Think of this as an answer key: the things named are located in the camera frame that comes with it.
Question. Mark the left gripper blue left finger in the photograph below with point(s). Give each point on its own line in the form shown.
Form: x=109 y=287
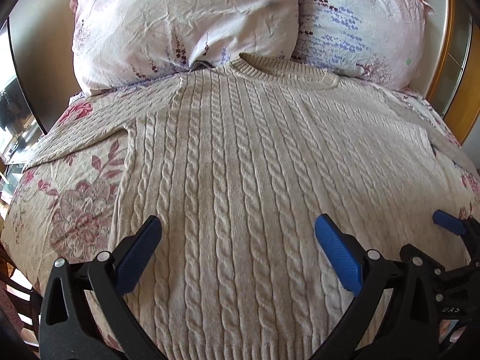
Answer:
x=68 y=329

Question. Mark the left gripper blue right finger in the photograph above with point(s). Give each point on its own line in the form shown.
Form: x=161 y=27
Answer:
x=394 y=313

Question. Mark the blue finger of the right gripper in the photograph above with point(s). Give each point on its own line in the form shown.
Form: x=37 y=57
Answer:
x=449 y=222

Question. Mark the floral bed sheet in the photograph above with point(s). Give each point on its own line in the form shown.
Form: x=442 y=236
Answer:
x=71 y=202

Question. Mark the pink lavender print right pillow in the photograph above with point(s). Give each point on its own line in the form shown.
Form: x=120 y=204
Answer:
x=381 y=41

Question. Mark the pink floral left pillow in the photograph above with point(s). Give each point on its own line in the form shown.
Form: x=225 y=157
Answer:
x=120 y=42

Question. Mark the dark bedside monitor screen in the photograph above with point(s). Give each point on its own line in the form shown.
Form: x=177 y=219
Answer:
x=20 y=131

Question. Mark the wooden headboard frame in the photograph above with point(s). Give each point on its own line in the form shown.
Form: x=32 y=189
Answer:
x=449 y=72

